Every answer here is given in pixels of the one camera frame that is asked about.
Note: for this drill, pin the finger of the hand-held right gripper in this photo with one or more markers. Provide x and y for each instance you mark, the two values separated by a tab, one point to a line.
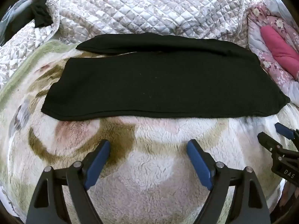
283	130
268	142

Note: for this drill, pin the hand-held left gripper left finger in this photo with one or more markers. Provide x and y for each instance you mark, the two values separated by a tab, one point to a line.
98	159

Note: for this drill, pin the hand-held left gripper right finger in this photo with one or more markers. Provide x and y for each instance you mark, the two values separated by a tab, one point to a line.
198	159

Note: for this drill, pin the black pants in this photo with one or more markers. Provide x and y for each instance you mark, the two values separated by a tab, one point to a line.
163	86

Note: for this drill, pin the white patterned fleece blanket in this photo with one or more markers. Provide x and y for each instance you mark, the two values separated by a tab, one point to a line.
149	144

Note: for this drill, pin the pink floral quilt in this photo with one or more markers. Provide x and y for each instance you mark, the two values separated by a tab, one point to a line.
271	63

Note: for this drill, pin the pink cushion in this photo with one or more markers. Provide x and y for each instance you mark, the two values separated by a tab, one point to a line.
280	49

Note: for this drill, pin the grey white quilted bedspread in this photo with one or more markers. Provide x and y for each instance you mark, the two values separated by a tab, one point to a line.
140	9

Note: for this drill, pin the dark clothing pile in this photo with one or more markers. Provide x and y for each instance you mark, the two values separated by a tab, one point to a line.
42	14

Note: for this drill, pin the grey blue cloth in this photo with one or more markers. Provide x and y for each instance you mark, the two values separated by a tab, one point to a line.
16	11

